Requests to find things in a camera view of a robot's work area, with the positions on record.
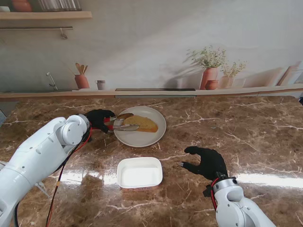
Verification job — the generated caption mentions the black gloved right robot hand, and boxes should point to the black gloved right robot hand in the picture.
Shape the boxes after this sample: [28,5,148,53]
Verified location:
[181,146,229,182]

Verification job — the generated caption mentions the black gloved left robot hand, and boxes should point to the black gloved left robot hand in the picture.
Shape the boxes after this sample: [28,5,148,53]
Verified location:
[84,108,116,134]

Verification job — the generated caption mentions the steel tongs with red handles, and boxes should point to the steel tongs with red handles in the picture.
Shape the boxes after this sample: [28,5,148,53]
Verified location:
[91,113,140,133]

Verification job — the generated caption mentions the toasted bread slice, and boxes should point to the toasted bread slice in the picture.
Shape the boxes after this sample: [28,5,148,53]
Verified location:
[123,115,159,133]

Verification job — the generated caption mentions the printed kitchen backdrop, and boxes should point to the printed kitchen backdrop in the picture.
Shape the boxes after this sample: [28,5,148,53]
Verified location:
[0,0,303,103]

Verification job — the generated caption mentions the round white plate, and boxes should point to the round white plate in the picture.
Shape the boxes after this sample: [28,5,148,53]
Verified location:
[113,106,167,148]

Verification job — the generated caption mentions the white rectangular container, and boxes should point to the white rectangular container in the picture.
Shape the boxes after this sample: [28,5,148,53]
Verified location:
[116,157,163,190]

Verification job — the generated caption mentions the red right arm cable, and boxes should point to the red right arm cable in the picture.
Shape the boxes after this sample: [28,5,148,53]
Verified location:
[210,177,221,211]

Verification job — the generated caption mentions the red and black left arm cable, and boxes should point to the red and black left arm cable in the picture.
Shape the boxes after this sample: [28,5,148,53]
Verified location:
[14,122,93,227]

